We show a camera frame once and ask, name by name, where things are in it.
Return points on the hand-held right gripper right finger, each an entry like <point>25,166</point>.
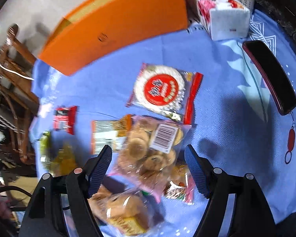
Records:
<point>196,173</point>

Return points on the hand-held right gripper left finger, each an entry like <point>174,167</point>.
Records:
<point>100,170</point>

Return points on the clear biscuit bag with barcode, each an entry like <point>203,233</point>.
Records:
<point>143,150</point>

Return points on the pile of snack packets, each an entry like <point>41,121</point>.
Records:
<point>160,88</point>

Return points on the orange cardboard box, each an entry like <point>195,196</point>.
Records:
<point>113,29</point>

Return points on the blue printed tablecloth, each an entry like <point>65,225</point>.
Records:
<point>224,118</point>

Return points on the red key fob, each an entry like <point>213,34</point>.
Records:
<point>291,138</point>

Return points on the black smartphone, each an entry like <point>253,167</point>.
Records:
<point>273,79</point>

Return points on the brown wooden chair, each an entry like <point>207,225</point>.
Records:
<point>17,79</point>

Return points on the floral tissue box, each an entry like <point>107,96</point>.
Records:
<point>222,17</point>

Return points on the dark carved wooden bench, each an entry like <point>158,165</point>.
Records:
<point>286,17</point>

